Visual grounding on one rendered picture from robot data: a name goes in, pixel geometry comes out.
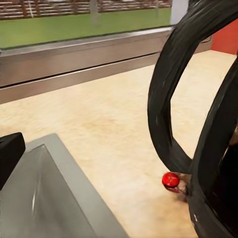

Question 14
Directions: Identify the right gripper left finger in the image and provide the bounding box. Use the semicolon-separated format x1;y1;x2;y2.
0;132;26;191

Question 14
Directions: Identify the electric kettle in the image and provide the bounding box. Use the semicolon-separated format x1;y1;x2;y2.
147;0;238;238

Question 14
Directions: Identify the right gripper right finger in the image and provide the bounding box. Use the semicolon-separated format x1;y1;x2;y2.
222;132;238;172

